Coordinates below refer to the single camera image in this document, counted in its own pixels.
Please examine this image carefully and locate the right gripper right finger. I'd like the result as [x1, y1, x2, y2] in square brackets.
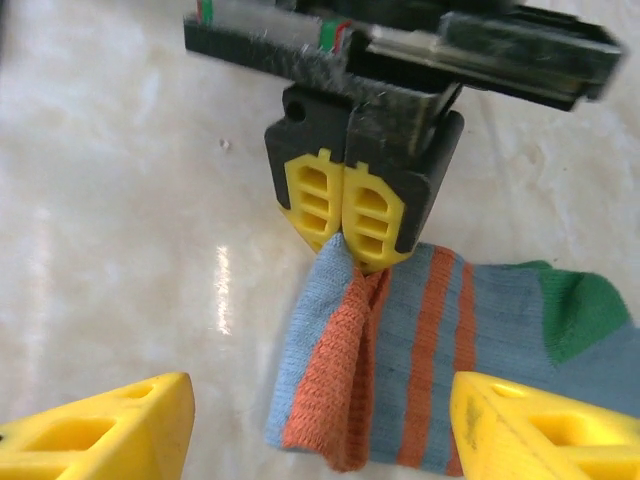
[449, 370, 640, 480]

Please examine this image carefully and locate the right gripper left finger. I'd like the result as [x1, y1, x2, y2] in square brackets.
[0, 372, 196, 480]

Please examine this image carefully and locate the blue orange striped sock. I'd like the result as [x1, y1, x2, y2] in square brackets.
[264, 232, 640, 477]

